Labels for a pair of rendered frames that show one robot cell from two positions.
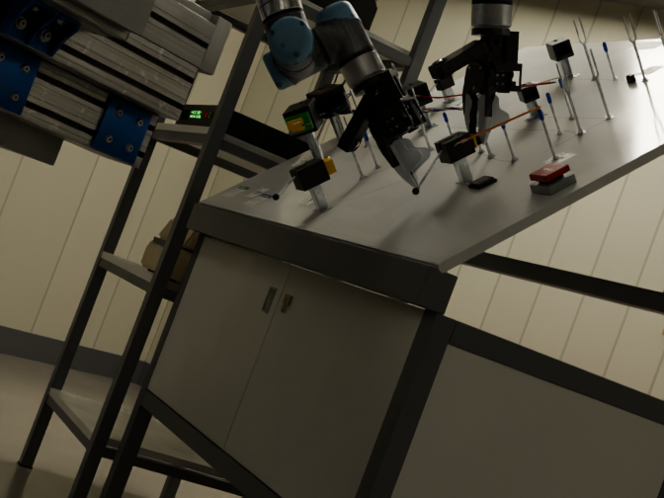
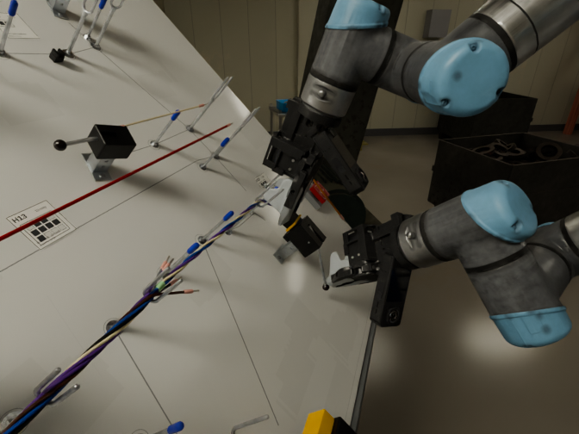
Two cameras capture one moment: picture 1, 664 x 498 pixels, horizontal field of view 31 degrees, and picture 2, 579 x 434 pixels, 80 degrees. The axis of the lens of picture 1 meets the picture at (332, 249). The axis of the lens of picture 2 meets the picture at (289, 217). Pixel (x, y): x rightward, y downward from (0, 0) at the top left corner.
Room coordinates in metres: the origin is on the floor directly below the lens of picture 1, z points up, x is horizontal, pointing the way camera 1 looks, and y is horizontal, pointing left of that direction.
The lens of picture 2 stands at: (2.61, 0.23, 1.42)
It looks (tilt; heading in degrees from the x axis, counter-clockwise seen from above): 27 degrees down; 225
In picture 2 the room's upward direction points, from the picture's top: straight up
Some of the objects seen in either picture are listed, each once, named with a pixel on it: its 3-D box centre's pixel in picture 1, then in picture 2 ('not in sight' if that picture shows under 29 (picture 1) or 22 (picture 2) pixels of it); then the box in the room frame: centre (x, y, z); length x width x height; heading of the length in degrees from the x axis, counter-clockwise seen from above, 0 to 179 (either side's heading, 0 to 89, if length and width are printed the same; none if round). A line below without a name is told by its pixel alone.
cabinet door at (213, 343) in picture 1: (215, 333); not in sight; (2.65, 0.18, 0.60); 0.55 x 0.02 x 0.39; 26
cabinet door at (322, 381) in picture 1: (314, 388); not in sight; (2.16, -0.06, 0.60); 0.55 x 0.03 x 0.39; 26
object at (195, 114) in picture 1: (249, 138); not in sight; (3.24, 0.32, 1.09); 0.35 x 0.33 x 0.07; 26
